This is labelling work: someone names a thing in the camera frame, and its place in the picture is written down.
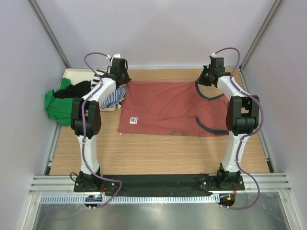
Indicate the blue white striped tank top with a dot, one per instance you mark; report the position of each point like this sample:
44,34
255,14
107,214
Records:
113,99

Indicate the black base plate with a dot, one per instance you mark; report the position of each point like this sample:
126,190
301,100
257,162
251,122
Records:
165,185

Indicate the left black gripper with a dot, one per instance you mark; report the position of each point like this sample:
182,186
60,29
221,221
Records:
127,79

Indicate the green tank top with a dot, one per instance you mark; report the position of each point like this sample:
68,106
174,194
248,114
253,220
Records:
59,108

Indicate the slotted cable duct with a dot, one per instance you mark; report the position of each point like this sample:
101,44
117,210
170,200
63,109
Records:
95,200

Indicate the red tank top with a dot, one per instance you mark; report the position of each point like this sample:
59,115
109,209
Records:
172,108

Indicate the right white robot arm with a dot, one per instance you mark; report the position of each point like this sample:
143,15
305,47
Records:
242,117

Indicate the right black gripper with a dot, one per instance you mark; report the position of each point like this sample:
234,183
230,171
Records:
201,80

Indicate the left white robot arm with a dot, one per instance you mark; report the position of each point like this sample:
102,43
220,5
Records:
86,120

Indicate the black white striped tank top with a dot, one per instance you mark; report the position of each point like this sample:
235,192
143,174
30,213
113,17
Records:
95,80

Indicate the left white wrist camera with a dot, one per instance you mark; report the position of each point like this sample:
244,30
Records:
110,58

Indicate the aluminium front rail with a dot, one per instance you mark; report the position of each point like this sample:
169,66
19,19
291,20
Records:
63,184

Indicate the cream plastic tray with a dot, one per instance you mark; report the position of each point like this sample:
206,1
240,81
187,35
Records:
78,75

